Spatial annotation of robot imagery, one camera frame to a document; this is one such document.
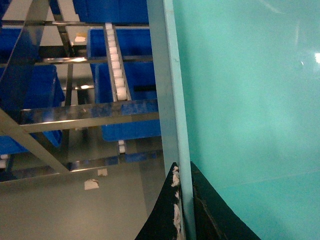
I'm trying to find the blue bin left near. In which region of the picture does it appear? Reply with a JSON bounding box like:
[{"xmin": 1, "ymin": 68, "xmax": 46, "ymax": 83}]
[{"xmin": 0, "ymin": 65, "xmax": 65, "ymax": 155}]

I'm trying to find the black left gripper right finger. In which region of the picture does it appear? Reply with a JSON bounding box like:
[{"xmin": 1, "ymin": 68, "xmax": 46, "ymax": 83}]
[{"xmin": 190, "ymin": 162, "xmax": 259, "ymax": 240}]

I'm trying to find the white roller track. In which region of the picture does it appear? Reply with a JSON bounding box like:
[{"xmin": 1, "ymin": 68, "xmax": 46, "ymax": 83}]
[{"xmin": 103, "ymin": 23, "xmax": 132, "ymax": 102}]

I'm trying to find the blue bin on shelf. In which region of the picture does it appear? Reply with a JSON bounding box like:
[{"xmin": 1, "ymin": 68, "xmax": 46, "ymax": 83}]
[{"xmin": 86, "ymin": 28, "xmax": 161, "ymax": 142}]

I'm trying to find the steel rack frame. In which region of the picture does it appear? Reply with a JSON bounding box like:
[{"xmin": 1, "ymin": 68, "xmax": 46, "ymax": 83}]
[{"xmin": 0, "ymin": 0, "xmax": 163, "ymax": 182}]

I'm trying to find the teal plastic bin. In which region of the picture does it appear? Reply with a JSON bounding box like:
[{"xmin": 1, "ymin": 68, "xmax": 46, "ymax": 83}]
[{"xmin": 147, "ymin": 0, "xmax": 320, "ymax": 240}]

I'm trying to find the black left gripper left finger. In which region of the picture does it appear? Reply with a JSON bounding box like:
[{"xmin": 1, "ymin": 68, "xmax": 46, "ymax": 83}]
[{"xmin": 136, "ymin": 162, "xmax": 181, "ymax": 240}]

